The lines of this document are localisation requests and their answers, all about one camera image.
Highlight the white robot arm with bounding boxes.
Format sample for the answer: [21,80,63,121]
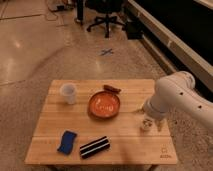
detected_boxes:
[143,71,213,132]

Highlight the white ceramic cup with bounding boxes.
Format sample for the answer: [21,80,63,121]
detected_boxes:
[59,83,77,105]

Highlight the orange bowl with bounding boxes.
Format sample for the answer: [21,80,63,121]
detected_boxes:
[88,91,120,119]

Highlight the wooden table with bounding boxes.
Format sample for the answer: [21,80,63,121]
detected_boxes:
[25,79,177,165]

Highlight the black white striped block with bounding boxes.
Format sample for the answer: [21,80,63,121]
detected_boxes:
[80,136,110,159]

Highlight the black box on floor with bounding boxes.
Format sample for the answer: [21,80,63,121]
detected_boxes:
[126,22,143,40]

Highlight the blue sponge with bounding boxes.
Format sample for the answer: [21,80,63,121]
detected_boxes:
[57,131,77,155]

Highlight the black office chair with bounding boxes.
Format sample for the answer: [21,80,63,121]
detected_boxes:
[85,0,125,38]

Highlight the black cables on floor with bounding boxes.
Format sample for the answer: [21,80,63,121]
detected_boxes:
[44,0,73,22]

